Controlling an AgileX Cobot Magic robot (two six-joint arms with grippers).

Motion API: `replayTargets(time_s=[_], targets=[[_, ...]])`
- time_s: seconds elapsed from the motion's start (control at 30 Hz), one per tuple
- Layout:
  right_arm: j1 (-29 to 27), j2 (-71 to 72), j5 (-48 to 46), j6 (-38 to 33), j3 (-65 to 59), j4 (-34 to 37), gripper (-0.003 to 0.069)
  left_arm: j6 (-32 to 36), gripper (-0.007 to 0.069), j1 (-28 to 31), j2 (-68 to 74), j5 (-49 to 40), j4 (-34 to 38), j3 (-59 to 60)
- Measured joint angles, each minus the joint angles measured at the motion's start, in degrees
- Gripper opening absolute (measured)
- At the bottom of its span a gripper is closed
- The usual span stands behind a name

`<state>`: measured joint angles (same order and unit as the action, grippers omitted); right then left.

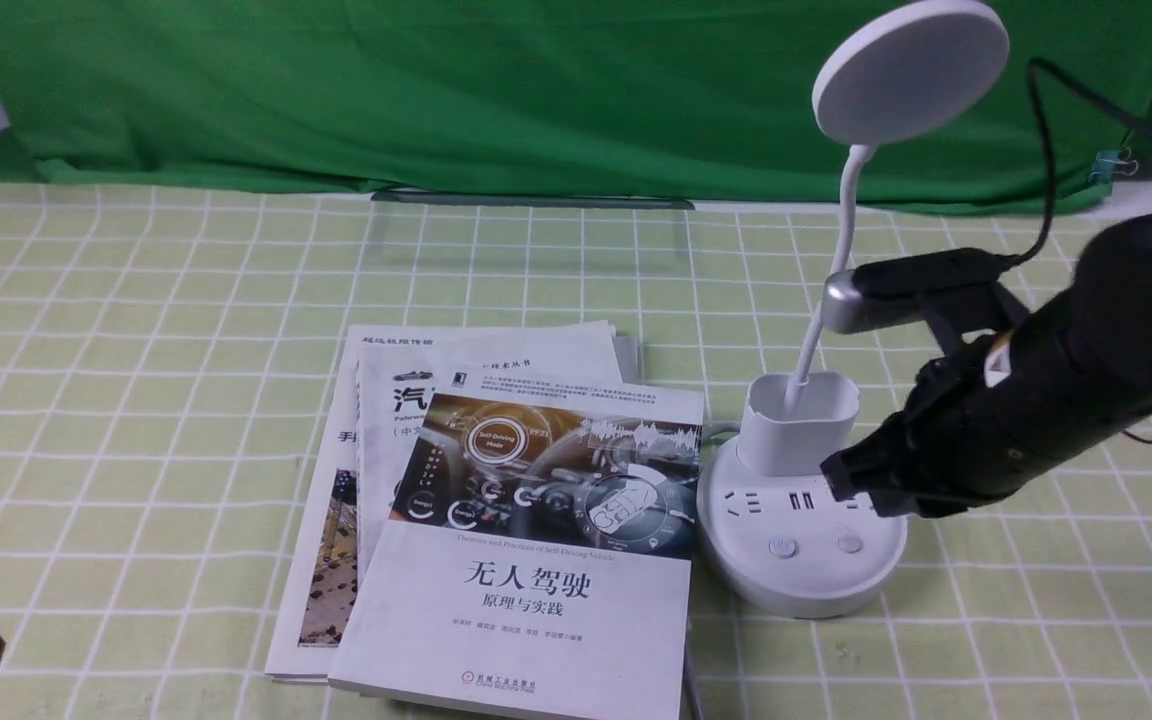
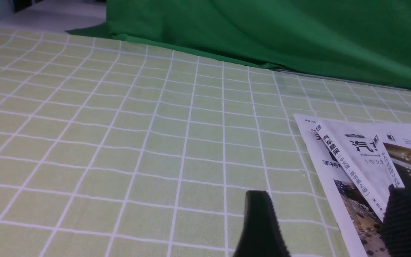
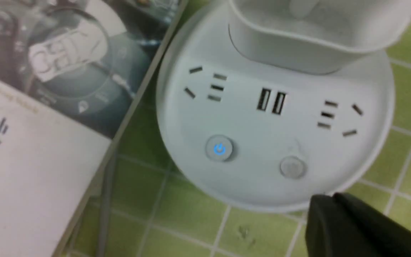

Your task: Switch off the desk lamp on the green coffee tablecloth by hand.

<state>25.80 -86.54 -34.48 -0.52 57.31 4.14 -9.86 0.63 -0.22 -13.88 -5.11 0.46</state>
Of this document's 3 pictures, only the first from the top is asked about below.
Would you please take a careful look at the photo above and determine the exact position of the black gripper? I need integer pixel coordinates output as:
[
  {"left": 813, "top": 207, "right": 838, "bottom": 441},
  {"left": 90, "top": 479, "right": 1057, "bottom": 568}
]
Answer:
[{"left": 820, "top": 331, "right": 1152, "bottom": 518}]

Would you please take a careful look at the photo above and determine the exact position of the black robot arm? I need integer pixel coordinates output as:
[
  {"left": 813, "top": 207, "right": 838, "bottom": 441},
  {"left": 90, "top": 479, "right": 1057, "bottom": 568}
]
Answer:
[{"left": 820, "top": 214, "right": 1152, "bottom": 520}]

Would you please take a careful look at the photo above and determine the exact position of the white desk lamp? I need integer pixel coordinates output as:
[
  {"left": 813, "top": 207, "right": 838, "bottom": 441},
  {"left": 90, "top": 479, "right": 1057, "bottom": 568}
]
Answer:
[{"left": 698, "top": 1, "right": 1010, "bottom": 619}]

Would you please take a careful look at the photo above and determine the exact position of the blue binder clip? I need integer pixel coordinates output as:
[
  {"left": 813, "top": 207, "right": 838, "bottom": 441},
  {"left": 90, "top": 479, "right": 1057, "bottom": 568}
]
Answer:
[{"left": 1087, "top": 146, "right": 1140, "bottom": 185}]

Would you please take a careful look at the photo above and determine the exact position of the green backdrop cloth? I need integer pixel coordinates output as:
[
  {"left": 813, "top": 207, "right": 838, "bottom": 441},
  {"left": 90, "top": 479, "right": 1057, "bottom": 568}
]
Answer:
[{"left": 0, "top": 1, "right": 1152, "bottom": 215}]

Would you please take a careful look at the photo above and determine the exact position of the top self-driving book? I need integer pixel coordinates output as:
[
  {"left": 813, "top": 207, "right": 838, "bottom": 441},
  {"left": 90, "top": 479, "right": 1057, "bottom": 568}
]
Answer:
[{"left": 328, "top": 369, "right": 707, "bottom": 719}]

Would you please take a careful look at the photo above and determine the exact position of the middle white car book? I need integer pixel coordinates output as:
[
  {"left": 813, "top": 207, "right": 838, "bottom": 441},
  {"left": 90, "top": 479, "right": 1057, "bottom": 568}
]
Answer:
[{"left": 356, "top": 323, "right": 623, "bottom": 578}]

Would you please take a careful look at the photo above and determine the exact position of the clear glass pane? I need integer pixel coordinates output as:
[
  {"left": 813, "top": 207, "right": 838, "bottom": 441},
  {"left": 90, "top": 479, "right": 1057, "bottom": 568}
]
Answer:
[{"left": 362, "top": 190, "right": 695, "bottom": 278}]

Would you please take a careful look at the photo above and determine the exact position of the bottom white book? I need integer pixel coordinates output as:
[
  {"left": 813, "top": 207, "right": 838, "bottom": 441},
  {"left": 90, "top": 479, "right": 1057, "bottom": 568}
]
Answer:
[{"left": 265, "top": 323, "right": 643, "bottom": 683}]

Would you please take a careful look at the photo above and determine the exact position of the green checked tablecloth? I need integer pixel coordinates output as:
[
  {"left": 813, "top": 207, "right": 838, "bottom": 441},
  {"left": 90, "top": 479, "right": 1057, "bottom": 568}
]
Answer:
[{"left": 0, "top": 184, "right": 1152, "bottom": 719}]

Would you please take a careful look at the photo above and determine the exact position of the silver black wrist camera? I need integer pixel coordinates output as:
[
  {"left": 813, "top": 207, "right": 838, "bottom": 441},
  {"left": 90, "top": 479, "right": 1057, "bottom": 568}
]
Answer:
[{"left": 823, "top": 249, "right": 1030, "bottom": 356}]

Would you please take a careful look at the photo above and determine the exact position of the black camera cable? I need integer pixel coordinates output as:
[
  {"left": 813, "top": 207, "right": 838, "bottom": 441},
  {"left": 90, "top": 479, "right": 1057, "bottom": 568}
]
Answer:
[{"left": 996, "top": 56, "right": 1152, "bottom": 271}]

